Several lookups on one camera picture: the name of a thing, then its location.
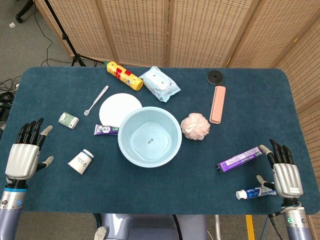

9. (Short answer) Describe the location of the light blue plastic basin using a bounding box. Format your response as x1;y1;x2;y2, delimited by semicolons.
117;106;183;169

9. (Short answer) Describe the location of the black tripod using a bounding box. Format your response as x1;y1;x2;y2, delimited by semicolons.
43;0;106;67

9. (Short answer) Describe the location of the light blue wet wipes pack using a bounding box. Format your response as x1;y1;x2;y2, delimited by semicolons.
138;65;182;103

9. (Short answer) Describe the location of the pink bath pouf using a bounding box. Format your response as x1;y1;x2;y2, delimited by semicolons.
180;112;211;141

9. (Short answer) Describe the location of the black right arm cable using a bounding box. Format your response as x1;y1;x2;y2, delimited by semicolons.
267;211;285;240

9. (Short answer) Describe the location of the white toothbrush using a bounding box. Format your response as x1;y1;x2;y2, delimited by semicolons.
83;85;110;117

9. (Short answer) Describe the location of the purple toothpaste box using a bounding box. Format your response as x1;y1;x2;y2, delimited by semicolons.
216;146;264;175

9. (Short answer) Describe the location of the black floor cable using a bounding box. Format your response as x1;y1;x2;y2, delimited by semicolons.
34;9;74;66

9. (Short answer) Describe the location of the white table leg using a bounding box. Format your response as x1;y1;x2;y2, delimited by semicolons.
214;214;222;240

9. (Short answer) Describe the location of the black round disc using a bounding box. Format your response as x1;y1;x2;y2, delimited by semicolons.
206;70;224;85

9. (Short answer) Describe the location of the yellow bottle red label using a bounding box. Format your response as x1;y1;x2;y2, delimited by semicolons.
103;60;144;91

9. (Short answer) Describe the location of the small green white box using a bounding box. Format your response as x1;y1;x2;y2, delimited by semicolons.
58;112;80;130

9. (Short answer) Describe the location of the teal table cloth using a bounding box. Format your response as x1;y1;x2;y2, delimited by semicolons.
0;66;315;216

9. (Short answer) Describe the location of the black office chair base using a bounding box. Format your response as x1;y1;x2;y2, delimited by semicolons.
15;0;36;24

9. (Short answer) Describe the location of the purple toothpaste tube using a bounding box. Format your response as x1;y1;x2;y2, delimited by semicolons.
93;124;120;136

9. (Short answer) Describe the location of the black cable bundle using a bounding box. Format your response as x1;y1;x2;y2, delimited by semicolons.
0;76;21;121

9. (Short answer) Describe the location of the white round flat disc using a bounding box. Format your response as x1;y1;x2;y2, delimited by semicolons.
98;92;143;126

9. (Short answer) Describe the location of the white paper cup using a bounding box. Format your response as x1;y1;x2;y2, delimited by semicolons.
67;148;95;176

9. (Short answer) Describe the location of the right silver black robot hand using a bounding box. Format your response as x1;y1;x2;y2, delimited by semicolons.
256;139;304;200

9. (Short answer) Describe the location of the grey-blue robot torso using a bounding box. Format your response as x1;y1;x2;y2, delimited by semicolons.
93;213;208;240

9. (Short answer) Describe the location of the wicker folding screen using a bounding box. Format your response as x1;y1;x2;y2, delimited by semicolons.
34;0;320;240

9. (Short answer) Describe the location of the blue white toothpaste tube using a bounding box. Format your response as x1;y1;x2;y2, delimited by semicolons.
235;186;278;201

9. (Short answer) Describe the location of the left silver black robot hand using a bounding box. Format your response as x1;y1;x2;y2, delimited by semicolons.
4;117;55;181

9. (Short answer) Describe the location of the pink toothbrush case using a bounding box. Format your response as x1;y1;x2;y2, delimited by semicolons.
209;85;227;125

